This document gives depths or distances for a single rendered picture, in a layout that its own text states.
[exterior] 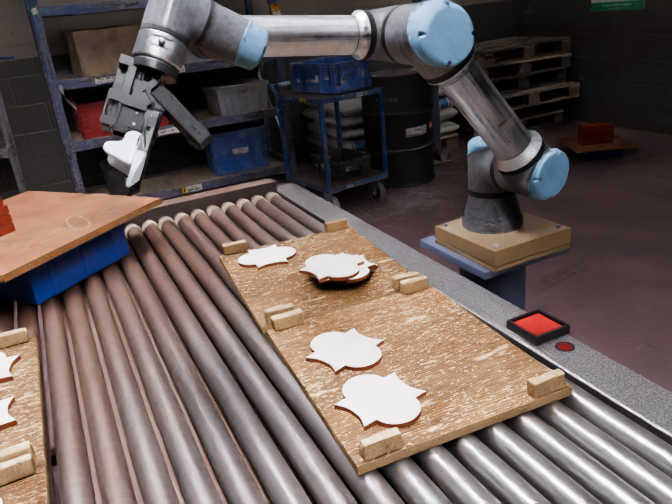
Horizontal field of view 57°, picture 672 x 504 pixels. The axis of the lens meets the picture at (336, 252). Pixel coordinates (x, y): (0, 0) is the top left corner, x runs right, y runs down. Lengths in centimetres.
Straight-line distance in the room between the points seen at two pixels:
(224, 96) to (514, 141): 419
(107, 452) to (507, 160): 97
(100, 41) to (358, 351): 440
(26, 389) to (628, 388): 96
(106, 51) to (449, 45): 422
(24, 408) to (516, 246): 106
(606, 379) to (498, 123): 57
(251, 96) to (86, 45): 133
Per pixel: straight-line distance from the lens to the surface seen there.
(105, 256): 165
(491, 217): 157
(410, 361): 104
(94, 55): 522
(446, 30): 122
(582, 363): 109
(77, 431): 108
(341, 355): 105
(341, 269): 127
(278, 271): 141
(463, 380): 99
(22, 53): 578
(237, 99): 544
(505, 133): 137
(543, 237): 156
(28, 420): 110
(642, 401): 103
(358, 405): 93
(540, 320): 117
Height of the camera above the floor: 150
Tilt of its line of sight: 22 degrees down
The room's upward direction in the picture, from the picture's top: 6 degrees counter-clockwise
